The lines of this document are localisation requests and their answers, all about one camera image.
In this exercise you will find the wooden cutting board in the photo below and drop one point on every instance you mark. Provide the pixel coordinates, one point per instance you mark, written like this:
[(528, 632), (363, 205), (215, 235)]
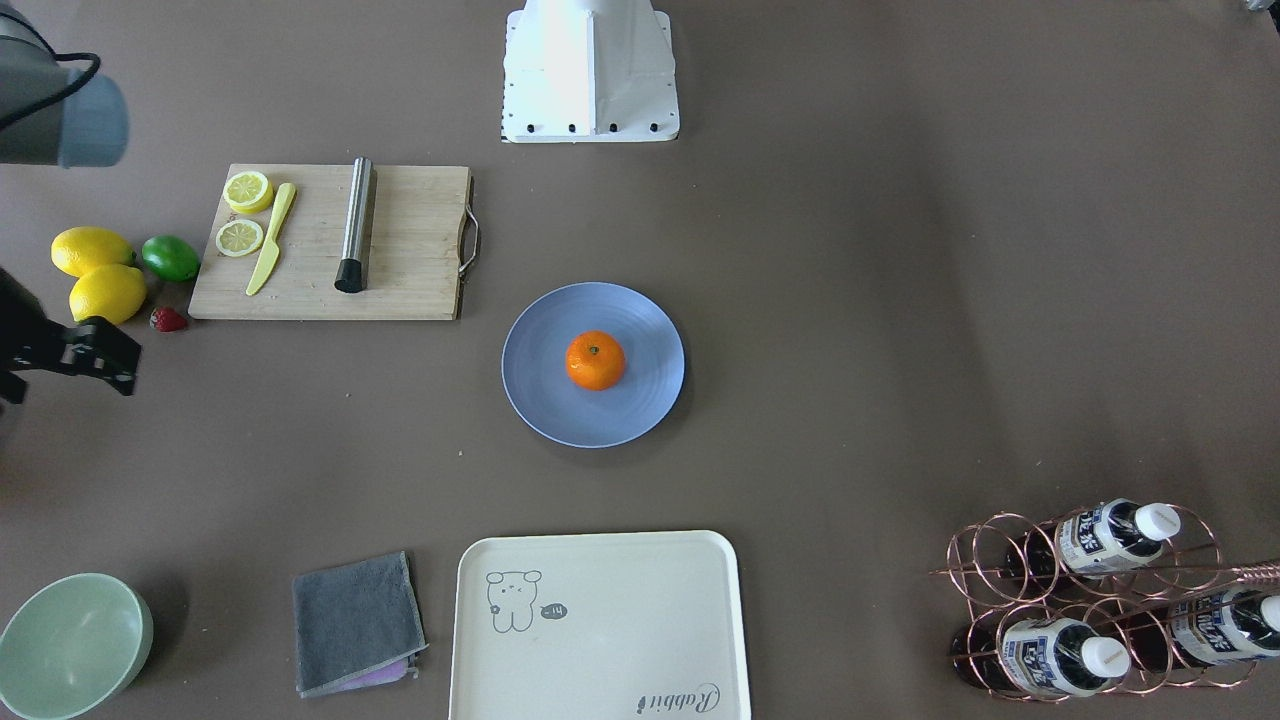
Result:
[(417, 253)]

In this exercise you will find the steel muddler black tip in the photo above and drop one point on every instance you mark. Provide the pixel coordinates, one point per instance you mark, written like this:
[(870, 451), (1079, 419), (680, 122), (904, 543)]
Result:
[(353, 270)]

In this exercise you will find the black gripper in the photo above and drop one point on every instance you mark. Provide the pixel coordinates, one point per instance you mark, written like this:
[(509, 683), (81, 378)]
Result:
[(88, 348)]

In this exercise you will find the blue round plate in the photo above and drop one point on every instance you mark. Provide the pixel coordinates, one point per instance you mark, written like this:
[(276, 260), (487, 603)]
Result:
[(532, 365)]

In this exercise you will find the dark drink bottle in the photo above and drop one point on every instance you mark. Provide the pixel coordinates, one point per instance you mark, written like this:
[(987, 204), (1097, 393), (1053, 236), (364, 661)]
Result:
[(1110, 539), (1235, 626), (1037, 655)]

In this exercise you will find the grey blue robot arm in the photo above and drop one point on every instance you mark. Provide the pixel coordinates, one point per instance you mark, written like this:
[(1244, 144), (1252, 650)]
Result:
[(57, 109)]

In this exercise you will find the copper wire bottle rack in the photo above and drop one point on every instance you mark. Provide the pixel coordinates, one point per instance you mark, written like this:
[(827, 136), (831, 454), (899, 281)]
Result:
[(1192, 566)]

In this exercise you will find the red strawberry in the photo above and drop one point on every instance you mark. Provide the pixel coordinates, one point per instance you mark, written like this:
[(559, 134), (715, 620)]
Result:
[(165, 319)]

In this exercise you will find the yellow plastic knife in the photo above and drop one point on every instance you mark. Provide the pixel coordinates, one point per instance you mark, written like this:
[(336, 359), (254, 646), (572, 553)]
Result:
[(270, 249)]

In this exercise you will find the yellow lemon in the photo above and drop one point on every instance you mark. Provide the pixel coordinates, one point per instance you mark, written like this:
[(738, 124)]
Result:
[(115, 292), (79, 250)]

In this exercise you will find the green lime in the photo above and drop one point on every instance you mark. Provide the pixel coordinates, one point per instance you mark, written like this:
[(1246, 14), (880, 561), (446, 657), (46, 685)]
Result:
[(170, 258)]

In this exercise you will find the green bowl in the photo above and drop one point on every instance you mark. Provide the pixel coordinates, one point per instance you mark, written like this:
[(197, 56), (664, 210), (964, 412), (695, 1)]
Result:
[(74, 645)]

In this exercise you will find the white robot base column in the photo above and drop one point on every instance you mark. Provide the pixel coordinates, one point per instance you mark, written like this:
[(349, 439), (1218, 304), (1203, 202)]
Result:
[(589, 72)]

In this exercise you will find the lemon slice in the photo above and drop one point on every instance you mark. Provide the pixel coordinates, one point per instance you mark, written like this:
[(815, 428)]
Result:
[(239, 237), (248, 192)]

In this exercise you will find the grey folded cloth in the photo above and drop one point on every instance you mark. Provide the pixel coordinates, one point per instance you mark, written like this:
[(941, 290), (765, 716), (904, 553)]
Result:
[(356, 626)]

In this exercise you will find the cream rabbit tray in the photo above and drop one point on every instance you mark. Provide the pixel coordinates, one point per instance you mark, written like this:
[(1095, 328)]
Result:
[(641, 625)]

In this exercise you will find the orange mandarin fruit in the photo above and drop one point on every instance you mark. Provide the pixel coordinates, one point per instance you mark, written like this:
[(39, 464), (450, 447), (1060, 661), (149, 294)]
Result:
[(595, 360)]

